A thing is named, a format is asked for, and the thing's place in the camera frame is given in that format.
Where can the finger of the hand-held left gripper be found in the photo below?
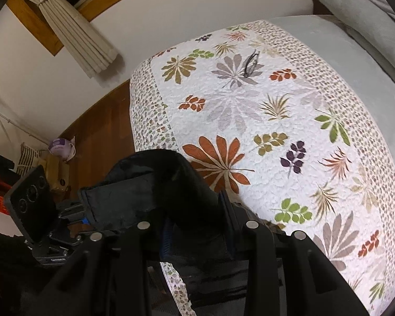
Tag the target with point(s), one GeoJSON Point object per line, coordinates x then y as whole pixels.
{"type": "Point", "coordinates": [69, 211]}

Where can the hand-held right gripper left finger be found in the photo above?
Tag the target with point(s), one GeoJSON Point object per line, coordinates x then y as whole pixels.
{"type": "Point", "coordinates": [166, 240]}

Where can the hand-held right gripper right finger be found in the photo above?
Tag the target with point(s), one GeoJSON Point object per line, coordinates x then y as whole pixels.
{"type": "Point", "coordinates": [228, 240]}

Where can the black pants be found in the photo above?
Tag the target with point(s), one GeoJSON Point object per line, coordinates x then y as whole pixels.
{"type": "Point", "coordinates": [144, 187]}

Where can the person's left forearm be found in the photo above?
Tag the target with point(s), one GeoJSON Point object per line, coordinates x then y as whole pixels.
{"type": "Point", "coordinates": [10, 270]}

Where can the small wooden box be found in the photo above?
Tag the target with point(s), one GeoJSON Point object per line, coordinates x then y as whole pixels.
{"type": "Point", "coordinates": [56, 174]}

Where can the striped cloth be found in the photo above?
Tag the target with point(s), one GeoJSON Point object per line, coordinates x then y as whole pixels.
{"type": "Point", "coordinates": [28, 158]}

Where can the purple bag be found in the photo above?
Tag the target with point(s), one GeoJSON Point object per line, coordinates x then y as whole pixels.
{"type": "Point", "coordinates": [62, 148]}

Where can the tied beige curtain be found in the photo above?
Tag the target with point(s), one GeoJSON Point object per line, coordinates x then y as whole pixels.
{"type": "Point", "coordinates": [82, 39]}

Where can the eyeglasses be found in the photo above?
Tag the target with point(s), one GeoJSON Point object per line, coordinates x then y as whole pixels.
{"type": "Point", "coordinates": [249, 67]}

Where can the wooden framed side window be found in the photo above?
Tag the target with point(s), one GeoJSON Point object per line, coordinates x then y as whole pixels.
{"type": "Point", "coordinates": [29, 10]}

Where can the bed with grey sheet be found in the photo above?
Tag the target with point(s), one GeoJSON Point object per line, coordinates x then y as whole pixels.
{"type": "Point", "coordinates": [365, 89]}

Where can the grey pillows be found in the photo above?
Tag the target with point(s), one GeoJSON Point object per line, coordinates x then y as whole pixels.
{"type": "Point", "coordinates": [358, 13]}

